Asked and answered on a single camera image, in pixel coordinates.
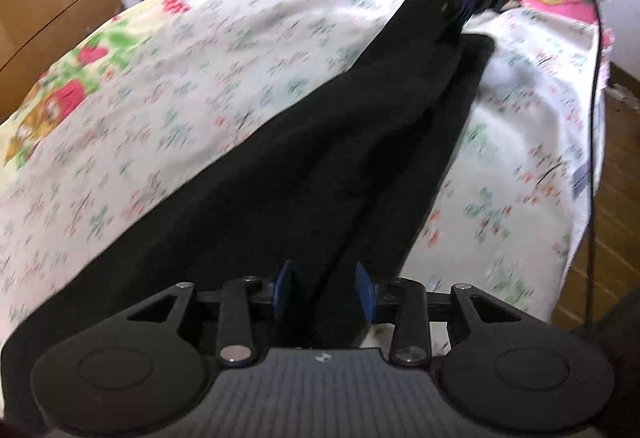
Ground black pants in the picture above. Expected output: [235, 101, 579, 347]
[1, 0, 495, 436]

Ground white floral bed sheet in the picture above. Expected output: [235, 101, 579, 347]
[1, 0, 601, 336]

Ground pink cartoon blanket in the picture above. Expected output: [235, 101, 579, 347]
[1, 0, 612, 184]

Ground black cable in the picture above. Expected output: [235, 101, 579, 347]
[584, 0, 604, 334]

